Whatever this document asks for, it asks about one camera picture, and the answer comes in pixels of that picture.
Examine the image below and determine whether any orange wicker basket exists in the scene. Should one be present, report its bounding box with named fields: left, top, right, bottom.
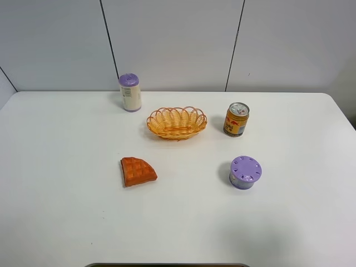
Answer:
left=146, top=106, right=207, bottom=141

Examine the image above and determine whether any purple lidded air freshener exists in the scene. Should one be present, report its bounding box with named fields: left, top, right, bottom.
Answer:
left=229, top=156, right=262, bottom=190

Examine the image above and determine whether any orange waffle piece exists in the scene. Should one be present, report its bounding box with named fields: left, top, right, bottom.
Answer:
left=120, top=157, right=157, bottom=187

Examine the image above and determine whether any cream bottle with purple cap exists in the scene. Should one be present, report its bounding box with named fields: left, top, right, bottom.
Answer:
left=119, top=73, right=142, bottom=112

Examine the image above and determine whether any gold energy drink can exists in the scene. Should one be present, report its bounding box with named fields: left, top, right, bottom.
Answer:
left=223, top=102, right=250, bottom=137

